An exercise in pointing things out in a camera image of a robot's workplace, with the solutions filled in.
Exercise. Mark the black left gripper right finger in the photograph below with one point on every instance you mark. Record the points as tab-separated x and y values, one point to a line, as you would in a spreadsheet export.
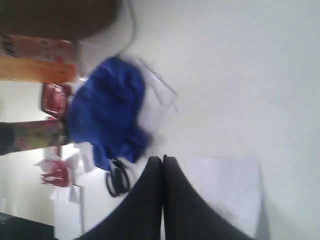
186	215

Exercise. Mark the orange cardboard box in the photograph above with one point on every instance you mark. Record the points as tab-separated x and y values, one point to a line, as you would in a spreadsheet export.
34	59

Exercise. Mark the blue cloth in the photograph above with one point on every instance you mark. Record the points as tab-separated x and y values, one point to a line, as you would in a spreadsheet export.
104	112

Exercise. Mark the red plastic package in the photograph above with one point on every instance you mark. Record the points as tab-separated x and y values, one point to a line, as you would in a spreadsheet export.
54	99

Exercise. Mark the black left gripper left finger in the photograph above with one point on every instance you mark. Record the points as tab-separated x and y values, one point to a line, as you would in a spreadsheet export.
139	215

